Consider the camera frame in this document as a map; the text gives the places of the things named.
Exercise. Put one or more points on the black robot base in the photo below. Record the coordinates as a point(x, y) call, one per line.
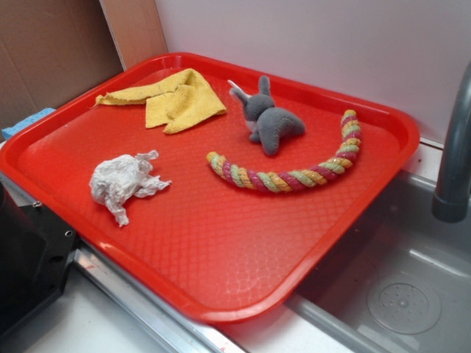
point(37, 248)

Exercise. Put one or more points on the red plastic tray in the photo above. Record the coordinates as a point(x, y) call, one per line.
point(216, 252)

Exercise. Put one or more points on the crumpled white paper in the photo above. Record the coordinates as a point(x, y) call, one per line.
point(114, 181)

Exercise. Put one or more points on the yellow cloth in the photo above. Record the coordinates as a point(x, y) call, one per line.
point(178, 102)

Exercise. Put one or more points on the gray faucet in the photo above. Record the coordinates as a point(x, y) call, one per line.
point(452, 194)

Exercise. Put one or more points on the gray plush animal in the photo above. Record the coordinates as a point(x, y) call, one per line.
point(267, 123)

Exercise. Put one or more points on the brown cardboard panel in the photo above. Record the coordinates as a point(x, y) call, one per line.
point(51, 53)

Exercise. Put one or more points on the blue sponge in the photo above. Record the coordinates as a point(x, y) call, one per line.
point(10, 131)

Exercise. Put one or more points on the gray sink basin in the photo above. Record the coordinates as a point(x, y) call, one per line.
point(397, 281)

